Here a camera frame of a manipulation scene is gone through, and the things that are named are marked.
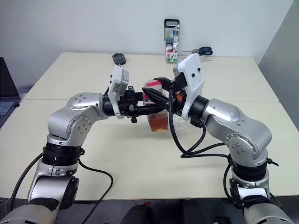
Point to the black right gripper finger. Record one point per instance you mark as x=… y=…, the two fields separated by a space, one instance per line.
x=155 y=96
x=164 y=83

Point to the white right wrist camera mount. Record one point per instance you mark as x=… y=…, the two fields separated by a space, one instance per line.
x=194 y=67

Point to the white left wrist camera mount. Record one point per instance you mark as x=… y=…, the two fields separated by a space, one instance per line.
x=116 y=79

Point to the dark laptop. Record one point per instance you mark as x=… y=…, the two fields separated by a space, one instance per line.
x=7 y=102

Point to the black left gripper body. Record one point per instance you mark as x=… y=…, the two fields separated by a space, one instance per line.
x=128 y=102

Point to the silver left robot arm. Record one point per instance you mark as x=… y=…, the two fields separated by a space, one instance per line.
x=70 y=116

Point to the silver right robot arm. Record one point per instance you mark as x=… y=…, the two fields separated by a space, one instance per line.
x=236 y=126

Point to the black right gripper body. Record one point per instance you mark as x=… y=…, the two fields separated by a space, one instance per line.
x=178 y=102

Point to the dark grey bottle cap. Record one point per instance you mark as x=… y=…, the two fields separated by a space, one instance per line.
x=119 y=58

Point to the marker pen pack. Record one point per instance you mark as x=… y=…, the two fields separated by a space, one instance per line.
x=171 y=40

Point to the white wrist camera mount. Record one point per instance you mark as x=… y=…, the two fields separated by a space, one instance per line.
x=194 y=67
x=116 y=79

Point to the dark rounded shape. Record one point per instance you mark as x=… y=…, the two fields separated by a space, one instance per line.
x=140 y=213

